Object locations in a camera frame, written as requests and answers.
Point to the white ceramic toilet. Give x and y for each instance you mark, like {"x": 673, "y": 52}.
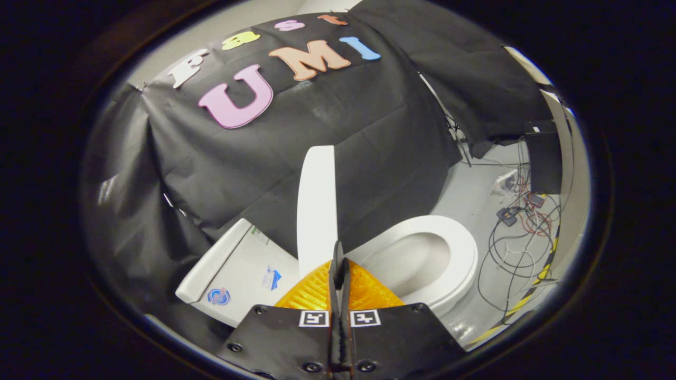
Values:
{"x": 248, "y": 269}

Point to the black flat box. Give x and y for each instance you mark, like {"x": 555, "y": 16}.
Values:
{"x": 544, "y": 158}

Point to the yellow black floor tape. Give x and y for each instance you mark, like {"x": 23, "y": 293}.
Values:
{"x": 544, "y": 272}

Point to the white toilet lid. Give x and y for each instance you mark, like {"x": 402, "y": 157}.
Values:
{"x": 317, "y": 211}

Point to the white power strip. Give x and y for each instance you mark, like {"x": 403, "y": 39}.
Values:
{"x": 506, "y": 179}

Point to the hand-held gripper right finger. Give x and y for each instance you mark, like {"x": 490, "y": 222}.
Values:
{"x": 396, "y": 338}

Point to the white toilet seat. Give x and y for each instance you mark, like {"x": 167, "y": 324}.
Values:
{"x": 454, "y": 232}

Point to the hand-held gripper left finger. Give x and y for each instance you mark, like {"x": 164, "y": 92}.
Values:
{"x": 285, "y": 338}

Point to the small black adapter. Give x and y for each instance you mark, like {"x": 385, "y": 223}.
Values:
{"x": 508, "y": 215}

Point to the thin black stand pole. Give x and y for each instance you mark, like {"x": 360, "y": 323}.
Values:
{"x": 458, "y": 140}

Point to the black backdrop cloth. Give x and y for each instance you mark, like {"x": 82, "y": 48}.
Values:
{"x": 338, "y": 137}

